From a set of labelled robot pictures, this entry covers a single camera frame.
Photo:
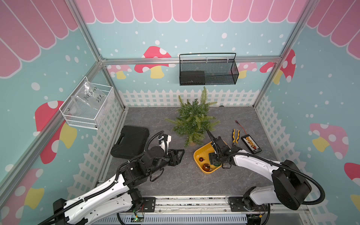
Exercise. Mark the small green christmas tree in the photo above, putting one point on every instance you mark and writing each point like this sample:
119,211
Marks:
193,119

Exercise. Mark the clear plastic bag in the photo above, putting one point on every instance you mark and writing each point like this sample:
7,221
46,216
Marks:
89,102

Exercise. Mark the shiny copper ball ornament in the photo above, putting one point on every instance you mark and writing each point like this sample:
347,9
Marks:
207,168

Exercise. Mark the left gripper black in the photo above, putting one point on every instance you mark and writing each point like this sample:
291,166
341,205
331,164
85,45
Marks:
171,157

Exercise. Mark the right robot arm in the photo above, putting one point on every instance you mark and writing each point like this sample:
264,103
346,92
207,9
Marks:
290,187

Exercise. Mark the green circuit board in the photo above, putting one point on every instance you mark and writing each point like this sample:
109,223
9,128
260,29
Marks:
136,219

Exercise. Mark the black tray with screws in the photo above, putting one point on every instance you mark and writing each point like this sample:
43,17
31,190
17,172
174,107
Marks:
251,144

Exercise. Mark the white wire basket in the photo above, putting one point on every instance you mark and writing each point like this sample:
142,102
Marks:
78,121

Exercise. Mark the black plastic tool case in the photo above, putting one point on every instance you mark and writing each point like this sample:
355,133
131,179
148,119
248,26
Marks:
130,143

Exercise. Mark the yellow black pliers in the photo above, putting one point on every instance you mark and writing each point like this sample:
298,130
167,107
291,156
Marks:
235,137

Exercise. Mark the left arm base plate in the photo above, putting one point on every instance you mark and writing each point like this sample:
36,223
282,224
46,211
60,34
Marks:
146,204

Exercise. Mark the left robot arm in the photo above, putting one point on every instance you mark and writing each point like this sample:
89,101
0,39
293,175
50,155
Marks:
119,193

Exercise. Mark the black wire mesh basket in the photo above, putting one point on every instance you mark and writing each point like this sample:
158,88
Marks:
208,69

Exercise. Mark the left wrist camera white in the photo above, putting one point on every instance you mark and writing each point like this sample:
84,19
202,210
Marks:
164,141

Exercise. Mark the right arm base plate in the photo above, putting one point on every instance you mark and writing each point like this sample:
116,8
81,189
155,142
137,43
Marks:
241,204

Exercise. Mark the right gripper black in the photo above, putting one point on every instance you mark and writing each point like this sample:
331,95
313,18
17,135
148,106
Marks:
220,144

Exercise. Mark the yellow plastic tray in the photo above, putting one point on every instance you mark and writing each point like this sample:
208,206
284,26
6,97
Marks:
203,152

